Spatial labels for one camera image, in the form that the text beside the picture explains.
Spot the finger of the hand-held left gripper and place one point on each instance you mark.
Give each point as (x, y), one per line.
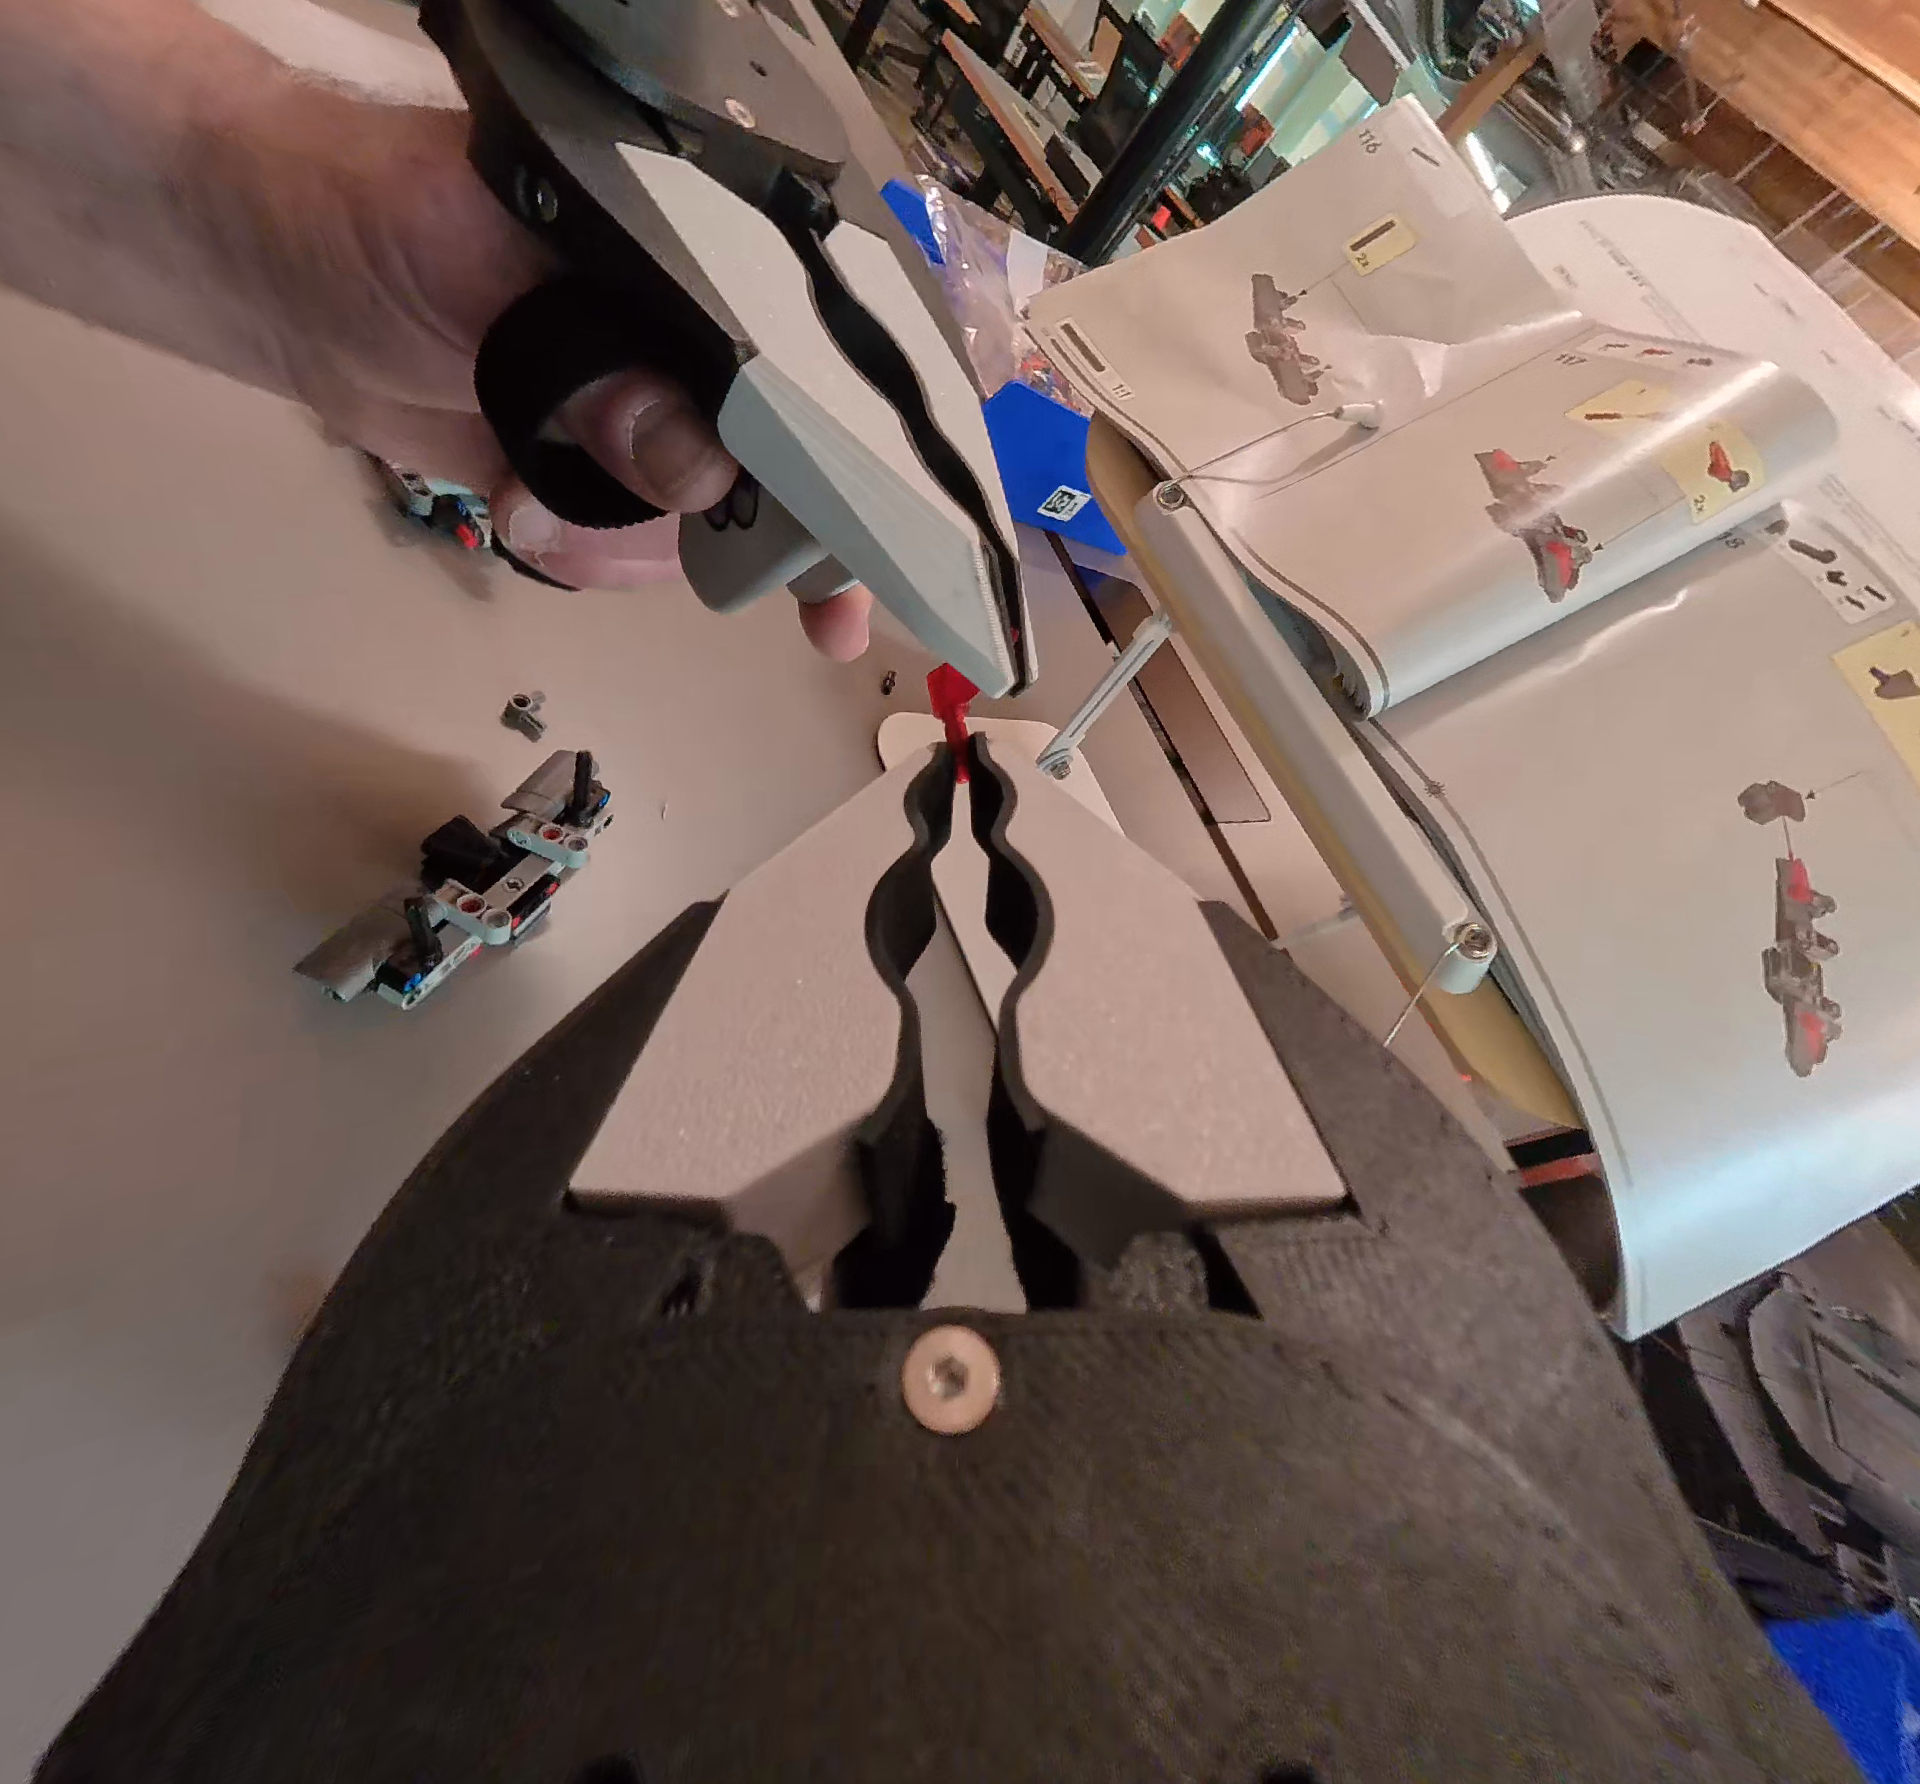
(840, 465)
(915, 329)

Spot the grey black lego assembly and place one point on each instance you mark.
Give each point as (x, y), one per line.
(451, 899)

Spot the thick black pole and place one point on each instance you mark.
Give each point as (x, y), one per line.
(1216, 60)

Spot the black lego set box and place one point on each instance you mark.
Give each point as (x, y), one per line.
(1785, 1426)

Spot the blue plastic bin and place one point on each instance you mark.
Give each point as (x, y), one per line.
(1853, 1702)
(1035, 448)

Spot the pale book stand ledge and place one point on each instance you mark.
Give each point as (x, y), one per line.
(1289, 721)

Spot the lego instruction booklet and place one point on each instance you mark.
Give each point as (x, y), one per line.
(1649, 766)

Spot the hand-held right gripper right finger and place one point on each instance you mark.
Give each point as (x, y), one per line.
(1185, 1048)

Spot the clear plastic bags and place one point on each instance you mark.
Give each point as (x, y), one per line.
(989, 284)

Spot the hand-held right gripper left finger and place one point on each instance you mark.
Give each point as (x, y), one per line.
(735, 1048)

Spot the person's left forearm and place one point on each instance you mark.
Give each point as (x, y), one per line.
(151, 89)

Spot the translucent red lego piece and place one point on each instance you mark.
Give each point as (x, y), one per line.
(952, 721)

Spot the person's left hand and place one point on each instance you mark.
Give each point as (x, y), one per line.
(406, 284)

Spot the dark grey lego connector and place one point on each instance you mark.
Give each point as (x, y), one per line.
(523, 717)

